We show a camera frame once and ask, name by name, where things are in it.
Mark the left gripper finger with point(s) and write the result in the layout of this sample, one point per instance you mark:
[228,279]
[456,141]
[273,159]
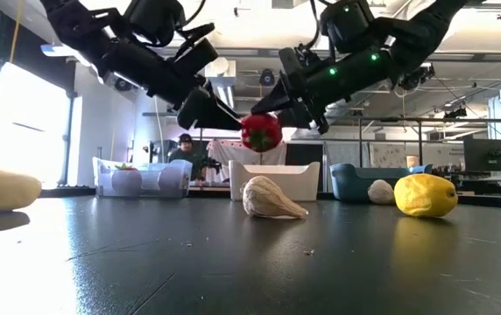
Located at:
[224,100]
[202,114]

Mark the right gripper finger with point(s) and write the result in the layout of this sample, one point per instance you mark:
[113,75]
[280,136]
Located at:
[298,121]
[279,98]

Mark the white toy garlic bulb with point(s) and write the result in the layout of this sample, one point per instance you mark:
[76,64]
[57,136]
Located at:
[268,203]
[379,192]

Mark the yellow toy lemon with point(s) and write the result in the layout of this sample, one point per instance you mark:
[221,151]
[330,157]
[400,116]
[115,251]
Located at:
[425,195]

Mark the pale yellow potato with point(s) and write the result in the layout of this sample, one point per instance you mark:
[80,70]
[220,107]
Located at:
[1,190]

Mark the white pendant lamp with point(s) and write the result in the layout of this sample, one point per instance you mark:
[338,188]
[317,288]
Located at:
[226,72]

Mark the person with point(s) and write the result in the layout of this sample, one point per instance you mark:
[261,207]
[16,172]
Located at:
[185,157]

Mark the white hanging cloth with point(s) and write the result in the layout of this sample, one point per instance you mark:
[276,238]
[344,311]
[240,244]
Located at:
[233,155]

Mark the clear plastic basket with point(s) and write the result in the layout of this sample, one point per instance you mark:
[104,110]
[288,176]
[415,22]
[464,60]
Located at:
[187,184]

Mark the white plastic basket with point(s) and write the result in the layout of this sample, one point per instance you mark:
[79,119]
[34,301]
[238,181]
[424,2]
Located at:
[235,188]

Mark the blue-grey plastic basket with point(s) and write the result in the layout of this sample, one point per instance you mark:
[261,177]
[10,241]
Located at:
[351,186]

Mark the black pipe rack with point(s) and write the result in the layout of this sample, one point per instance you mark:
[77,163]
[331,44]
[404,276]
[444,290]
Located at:
[420,142]

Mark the white ceiling light bar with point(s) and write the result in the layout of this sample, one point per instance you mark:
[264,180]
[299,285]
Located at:
[51,50]

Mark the black table mat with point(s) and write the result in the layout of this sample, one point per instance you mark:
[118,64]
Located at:
[233,271]

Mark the black monitor on stand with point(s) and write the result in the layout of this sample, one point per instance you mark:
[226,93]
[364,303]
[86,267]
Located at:
[489,155]

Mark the black ceiling camera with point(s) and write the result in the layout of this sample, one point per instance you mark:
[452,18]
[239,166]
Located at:
[267,78]

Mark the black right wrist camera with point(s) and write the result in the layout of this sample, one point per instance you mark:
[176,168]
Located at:
[347,26]

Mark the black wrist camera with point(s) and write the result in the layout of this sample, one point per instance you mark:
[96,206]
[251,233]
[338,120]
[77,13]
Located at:
[156,19]
[347,26]

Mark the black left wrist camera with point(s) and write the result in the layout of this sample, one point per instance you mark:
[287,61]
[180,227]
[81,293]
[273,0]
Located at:
[156,19]

